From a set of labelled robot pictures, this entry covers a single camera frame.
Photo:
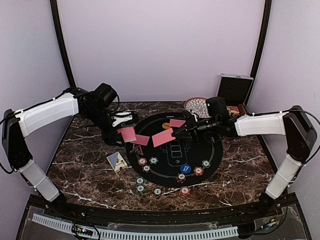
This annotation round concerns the round black poker mat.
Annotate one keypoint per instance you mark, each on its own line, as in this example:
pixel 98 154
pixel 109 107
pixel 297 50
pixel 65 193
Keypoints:
pixel 173 154

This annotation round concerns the red-backed playing card deck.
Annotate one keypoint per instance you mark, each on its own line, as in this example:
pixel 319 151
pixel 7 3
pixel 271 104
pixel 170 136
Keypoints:
pixel 128 134

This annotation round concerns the right black frame post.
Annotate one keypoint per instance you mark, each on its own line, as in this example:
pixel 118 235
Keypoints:
pixel 262 38

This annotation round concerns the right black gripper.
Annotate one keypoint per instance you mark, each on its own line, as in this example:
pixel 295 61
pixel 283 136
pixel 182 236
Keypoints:
pixel 191 128

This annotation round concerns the black frame post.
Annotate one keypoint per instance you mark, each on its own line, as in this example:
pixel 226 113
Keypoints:
pixel 61 42
pixel 262 38

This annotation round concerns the yellow playing card box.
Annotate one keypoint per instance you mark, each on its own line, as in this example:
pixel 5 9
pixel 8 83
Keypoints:
pixel 117 162

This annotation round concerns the red poker chip stack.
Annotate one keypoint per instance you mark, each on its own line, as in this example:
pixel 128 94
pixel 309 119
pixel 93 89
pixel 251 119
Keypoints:
pixel 184 192

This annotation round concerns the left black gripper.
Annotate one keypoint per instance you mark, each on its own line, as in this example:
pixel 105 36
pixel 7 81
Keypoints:
pixel 109 137

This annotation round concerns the white slotted cable duct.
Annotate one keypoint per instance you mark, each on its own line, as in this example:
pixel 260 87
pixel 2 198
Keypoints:
pixel 117 231

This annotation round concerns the single red-backed playing card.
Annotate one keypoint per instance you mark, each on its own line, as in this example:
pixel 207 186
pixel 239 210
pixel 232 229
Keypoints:
pixel 141 140

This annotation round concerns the green poker chip stack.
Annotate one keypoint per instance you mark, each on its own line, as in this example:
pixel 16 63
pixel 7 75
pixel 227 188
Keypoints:
pixel 140 189

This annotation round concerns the blue small blind button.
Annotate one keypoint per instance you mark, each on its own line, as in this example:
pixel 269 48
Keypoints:
pixel 185 169

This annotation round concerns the aluminium poker chip case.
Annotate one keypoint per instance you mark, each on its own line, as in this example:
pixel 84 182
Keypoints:
pixel 236 91

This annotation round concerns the orange big blind button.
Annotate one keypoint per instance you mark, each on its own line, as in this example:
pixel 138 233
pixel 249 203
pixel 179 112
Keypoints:
pixel 166 125

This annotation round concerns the left black frame post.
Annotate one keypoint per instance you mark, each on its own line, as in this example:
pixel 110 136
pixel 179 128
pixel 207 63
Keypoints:
pixel 61 42

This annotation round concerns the patterned ceramic plate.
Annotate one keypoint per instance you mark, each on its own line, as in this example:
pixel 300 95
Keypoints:
pixel 198 106

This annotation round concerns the red triangular all-in marker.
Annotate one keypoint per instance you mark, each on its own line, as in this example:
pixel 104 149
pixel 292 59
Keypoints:
pixel 137 150

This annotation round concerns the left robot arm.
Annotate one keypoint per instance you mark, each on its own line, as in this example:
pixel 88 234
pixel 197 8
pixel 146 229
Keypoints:
pixel 91 105

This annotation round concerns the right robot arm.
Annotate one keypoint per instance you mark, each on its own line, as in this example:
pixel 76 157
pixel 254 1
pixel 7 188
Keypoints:
pixel 293 123

